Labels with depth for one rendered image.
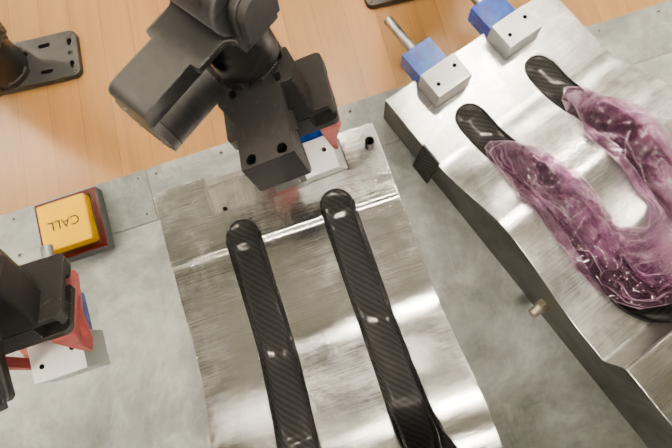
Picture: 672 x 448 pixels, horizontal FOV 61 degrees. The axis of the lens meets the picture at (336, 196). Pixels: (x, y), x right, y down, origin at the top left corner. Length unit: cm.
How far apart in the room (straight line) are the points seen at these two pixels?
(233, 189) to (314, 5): 30
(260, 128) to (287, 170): 4
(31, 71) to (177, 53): 49
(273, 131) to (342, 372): 27
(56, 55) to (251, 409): 55
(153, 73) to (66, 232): 37
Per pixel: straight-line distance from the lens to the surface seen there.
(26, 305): 50
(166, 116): 42
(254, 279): 63
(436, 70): 69
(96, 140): 82
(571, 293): 66
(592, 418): 75
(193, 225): 64
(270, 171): 43
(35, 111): 87
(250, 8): 37
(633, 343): 67
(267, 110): 45
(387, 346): 60
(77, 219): 75
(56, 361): 60
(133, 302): 75
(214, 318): 63
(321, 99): 50
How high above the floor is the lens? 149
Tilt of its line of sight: 75 degrees down
